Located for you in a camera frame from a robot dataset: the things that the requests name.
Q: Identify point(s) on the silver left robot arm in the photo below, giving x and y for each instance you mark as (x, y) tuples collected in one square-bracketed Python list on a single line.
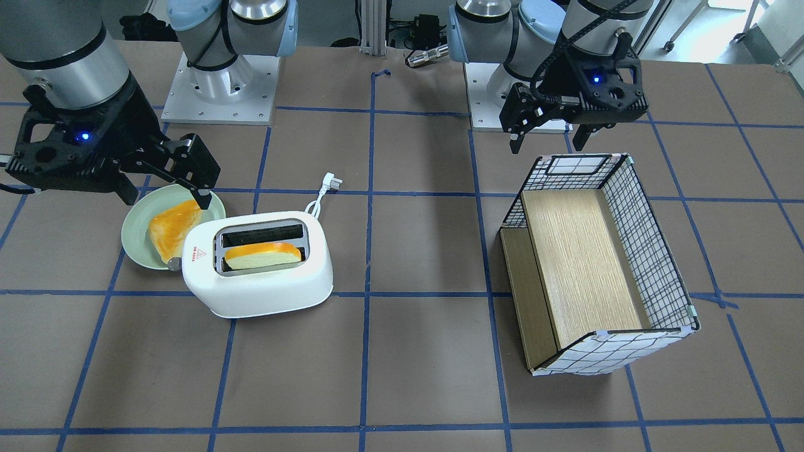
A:
[(522, 36)]

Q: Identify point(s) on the wire basket with wood board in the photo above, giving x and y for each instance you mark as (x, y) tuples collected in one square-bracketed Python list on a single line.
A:
[(593, 280)]

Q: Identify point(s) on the bread slice in toaster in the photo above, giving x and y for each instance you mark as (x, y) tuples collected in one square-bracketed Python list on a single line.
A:
[(260, 255)]

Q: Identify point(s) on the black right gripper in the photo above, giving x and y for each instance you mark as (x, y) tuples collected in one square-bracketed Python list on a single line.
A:
[(127, 123)]

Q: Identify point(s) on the aluminium frame post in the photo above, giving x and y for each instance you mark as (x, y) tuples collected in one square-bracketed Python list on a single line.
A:
[(373, 19)]

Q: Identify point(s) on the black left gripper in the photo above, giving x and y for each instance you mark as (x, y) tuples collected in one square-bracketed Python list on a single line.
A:
[(563, 86)]

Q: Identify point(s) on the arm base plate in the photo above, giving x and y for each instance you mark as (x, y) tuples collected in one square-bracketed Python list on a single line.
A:
[(242, 94), (487, 85)]

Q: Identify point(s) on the white toaster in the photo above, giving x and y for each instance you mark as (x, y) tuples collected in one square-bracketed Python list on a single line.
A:
[(262, 291)]

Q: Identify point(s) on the light green plate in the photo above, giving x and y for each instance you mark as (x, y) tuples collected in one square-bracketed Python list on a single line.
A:
[(134, 233)]

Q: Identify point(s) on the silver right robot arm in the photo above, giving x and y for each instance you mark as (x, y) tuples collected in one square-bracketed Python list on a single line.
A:
[(65, 46)]

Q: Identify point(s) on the silver metal connector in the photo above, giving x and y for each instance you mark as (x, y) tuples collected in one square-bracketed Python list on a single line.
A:
[(420, 58)]

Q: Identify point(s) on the bread slice on plate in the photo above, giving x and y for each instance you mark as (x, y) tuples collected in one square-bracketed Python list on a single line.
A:
[(168, 230)]

